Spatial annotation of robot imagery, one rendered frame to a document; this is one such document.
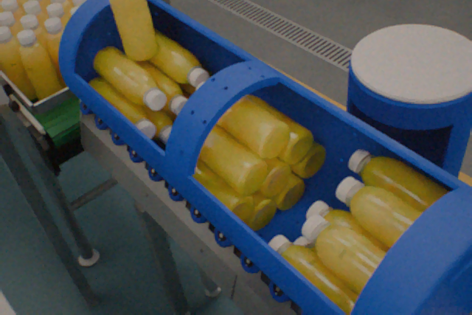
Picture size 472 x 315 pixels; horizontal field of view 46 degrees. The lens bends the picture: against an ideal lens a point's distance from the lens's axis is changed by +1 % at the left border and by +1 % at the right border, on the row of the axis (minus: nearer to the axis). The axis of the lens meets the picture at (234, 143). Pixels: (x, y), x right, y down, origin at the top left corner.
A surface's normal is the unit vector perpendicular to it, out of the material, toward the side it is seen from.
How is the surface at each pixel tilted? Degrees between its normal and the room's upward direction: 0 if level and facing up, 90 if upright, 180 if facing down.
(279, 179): 90
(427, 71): 0
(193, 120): 38
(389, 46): 0
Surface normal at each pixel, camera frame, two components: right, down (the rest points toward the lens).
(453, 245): -0.23, -0.61
